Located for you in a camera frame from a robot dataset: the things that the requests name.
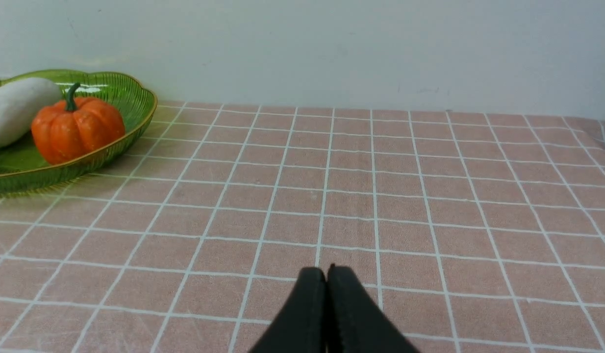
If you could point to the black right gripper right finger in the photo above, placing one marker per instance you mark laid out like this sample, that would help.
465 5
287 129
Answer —
355 324

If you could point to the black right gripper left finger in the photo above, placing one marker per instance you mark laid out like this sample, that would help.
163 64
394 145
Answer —
298 326

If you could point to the white radish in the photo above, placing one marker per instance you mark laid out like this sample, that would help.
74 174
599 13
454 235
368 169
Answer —
20 101

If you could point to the pink checked tablecloth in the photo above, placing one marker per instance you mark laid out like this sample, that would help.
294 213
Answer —
474 232

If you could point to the orange pumpkin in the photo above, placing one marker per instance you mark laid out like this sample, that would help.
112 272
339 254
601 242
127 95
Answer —
75 126

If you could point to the green glass plate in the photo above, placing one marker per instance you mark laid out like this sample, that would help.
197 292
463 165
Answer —
23 170

